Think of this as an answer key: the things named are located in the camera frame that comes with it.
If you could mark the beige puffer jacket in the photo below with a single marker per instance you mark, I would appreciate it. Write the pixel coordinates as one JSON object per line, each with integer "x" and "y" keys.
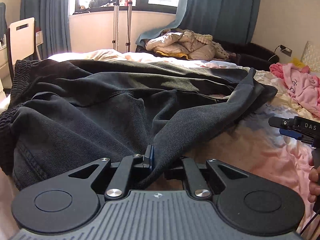
{"x": 185, "y": 43}

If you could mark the right teal curtain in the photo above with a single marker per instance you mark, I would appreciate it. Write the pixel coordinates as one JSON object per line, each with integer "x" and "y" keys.
{"x": 226, "y": 20}

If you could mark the left teal curtain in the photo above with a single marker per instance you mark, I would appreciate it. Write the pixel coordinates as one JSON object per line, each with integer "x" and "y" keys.
{"x": 51, "y": 17}

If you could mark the black pants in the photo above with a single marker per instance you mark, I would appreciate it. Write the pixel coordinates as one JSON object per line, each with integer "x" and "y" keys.
{"x": 63, "y": 115}

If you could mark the white chair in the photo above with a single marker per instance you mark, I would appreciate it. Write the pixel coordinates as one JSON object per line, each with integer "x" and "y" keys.
{"x": 22, "y": 42}

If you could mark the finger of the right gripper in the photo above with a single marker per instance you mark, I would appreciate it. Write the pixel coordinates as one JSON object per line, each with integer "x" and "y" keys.
{"x": 285, "y": 127}

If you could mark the black sofa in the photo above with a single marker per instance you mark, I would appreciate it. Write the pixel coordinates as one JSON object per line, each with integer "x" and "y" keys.
{"x": 246, "y": 55}

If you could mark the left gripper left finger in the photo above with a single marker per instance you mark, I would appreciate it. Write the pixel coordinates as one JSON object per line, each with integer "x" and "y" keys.
{"x": 130, "y": 169}

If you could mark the white dresser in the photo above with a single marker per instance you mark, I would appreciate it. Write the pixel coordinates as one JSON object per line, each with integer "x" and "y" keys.
{"x": 6, "y": 82}

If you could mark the teal curtain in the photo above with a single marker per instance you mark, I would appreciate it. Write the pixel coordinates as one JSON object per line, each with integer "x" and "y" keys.
{"x": 226, "y": 20}
{"x": 51, "y": 17}

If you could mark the wavy mirror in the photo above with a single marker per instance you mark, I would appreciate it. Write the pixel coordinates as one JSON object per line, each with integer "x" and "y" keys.
{"x": 3, "y": 23}

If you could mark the cream knitted blanket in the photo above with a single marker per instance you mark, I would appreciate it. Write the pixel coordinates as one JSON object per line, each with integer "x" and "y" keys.
{"x": 215, "y": 47}

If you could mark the wall socket with charger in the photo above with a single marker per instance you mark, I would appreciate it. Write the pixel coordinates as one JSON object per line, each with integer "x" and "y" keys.
{"x": 283, "y": 49}

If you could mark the pastel bed sheet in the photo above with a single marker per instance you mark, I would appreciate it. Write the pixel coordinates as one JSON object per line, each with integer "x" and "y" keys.
{"x": 252, "y": 145}

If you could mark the person right hand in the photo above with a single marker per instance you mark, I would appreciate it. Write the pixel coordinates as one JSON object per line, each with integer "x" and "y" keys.
{"x": 314, "y": 188}

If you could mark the pink clothes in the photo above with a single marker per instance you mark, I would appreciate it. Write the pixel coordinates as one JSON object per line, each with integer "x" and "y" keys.
{"x": 301, "y": 85}

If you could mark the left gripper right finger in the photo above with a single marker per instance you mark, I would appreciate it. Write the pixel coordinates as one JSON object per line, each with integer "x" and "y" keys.
{"x": 195, "y": 182}

